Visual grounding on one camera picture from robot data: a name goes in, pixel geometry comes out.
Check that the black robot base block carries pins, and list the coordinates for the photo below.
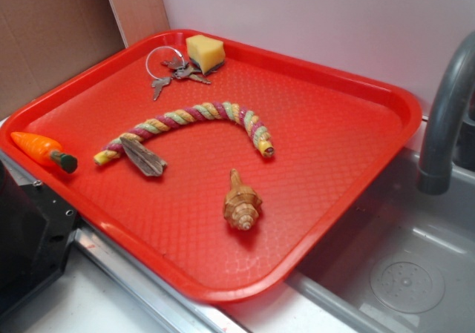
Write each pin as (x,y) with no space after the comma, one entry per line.
(37,229)

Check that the red plastic tray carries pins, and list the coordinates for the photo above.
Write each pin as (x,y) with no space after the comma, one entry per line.
(333,133)

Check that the brown spiral seashell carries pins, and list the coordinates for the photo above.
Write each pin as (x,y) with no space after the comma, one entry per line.
(242,204)

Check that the brown wood bark piece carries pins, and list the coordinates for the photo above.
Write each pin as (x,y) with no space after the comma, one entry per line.
(150,164)

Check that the yellow sponge block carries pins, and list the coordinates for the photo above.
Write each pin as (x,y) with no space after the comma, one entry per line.
(206,53)

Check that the light wooden board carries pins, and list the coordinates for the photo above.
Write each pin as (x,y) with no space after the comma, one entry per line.
(138,19)

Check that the orange toy carrot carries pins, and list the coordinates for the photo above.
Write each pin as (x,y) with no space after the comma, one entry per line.
(45,151)

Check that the grey curved faucet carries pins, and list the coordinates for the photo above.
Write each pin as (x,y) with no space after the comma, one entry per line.
(449,133)

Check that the grey plastic sink basin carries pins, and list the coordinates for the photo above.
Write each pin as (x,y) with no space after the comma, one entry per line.
(397,261)

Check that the brown cardboard panel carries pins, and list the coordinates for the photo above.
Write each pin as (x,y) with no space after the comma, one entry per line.
(46,42)

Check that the multicolour twisted rope toy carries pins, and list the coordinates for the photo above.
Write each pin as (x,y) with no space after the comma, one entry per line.
(207,111)

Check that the metal keys on ring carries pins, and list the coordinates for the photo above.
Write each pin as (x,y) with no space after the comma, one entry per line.
(179,68)

